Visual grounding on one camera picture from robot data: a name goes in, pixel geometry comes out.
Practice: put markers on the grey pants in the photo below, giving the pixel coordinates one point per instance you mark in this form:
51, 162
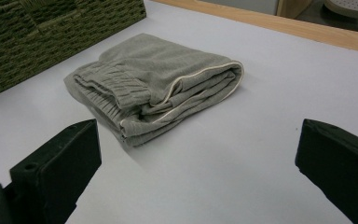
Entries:
155, 71

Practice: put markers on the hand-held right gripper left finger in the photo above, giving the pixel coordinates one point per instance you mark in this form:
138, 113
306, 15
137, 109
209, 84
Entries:
59, 168

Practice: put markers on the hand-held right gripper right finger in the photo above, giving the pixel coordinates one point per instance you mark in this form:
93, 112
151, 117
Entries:
338, 165

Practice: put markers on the wooden table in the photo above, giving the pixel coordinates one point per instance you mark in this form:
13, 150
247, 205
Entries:
307, 31

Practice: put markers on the white table cover sheet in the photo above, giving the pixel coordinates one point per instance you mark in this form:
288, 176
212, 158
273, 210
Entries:
230, 149

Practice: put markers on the green woven basket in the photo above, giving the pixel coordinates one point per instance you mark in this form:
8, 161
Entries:
28, 37

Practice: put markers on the white chair base with wheel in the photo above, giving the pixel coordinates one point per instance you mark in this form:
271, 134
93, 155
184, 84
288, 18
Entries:
351, 9

